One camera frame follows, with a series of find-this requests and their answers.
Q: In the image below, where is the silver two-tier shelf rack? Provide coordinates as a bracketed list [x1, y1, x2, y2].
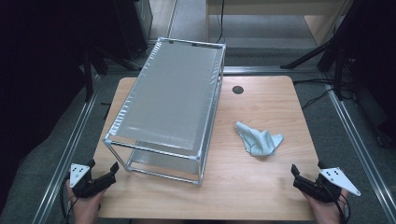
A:
[102, 36, 227, 187]

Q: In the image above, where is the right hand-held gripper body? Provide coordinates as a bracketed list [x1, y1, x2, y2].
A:
[309, 167, 362, 203]

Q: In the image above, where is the person's right hand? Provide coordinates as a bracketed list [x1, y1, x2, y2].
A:
[303, 188, 349, 224]

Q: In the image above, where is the black tripod stand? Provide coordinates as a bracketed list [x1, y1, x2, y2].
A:
[81, 45, 143, 104]
[279, 0, 375, 102]

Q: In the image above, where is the person's left hand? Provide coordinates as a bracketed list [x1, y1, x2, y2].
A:
[65, 186, 106, 224]

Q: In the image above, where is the light wooden board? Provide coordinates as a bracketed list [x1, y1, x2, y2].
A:
[148, 0, 178, 41]

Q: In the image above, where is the dark curtain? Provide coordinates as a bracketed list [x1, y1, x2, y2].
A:
[0, 0, 120, 213]

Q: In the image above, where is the black hanging cable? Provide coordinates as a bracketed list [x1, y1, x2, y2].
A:
[215, 0, 227, 45]

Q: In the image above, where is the light wooden desk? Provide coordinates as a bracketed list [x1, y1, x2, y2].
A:
[205, 0, 354, 47]

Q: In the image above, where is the black computer tower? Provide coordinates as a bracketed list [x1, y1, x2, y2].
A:
[113, 0, 153, 60]

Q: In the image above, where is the metal floor rail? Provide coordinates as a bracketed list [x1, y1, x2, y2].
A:
[104, 63, 323, 77]
[31, 74, 102, 224]
[325, 83, 396, 224]

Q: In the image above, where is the light blue cloth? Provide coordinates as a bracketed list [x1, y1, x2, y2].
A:
[234, 120, 285, 158]

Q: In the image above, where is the hand-held gripper cable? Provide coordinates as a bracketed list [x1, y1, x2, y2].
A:
[332, 192, 352, 224]
[59, 175, 73, 220]

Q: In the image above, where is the right hand-held gripper cable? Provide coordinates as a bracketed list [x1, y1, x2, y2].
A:
[332, 192, 352, 224]

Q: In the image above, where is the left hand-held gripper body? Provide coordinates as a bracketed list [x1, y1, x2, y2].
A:
[68, 162, 106, 200]

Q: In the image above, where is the left hand-held gripper cable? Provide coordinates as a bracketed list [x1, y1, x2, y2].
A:
[59, 175, 73, 220]

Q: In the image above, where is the black floor tape strip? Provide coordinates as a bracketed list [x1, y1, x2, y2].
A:
[100, 102, 112, 120]

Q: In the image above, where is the black floor cable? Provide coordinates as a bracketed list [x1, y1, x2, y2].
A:
[292, 77, 335, 86]
[301, 90, 332, 110]

